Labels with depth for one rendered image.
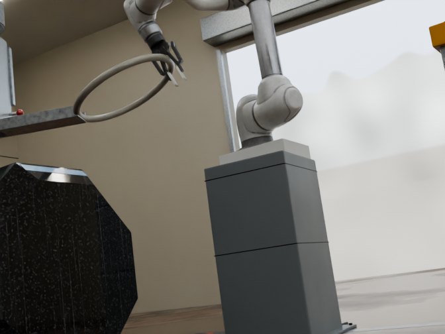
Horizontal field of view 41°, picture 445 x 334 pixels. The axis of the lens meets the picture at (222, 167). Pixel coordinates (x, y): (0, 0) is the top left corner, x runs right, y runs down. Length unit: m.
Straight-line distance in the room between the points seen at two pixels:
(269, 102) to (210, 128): 4.94
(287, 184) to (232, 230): 0.33
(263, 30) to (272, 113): 0.40
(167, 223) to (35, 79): 3.31
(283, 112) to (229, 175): 0.37
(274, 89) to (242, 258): 0.75
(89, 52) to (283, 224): 6.79
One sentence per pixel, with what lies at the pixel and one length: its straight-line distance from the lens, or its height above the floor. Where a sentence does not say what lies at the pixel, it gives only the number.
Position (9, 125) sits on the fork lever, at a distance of 2.74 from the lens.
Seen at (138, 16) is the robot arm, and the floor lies 1.43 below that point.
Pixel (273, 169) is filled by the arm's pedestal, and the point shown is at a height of 0.73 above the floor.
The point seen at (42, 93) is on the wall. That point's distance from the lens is 9.50.
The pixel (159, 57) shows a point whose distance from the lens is 2.54.
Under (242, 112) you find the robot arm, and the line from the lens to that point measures 2.81.
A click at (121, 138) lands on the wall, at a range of 8.34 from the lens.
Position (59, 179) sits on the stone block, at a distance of 2.29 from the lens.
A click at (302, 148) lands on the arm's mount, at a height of 0.84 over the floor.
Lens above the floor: 0.30
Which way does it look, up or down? 10 degrees up
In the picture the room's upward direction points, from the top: 8 degrees counter-clockwise
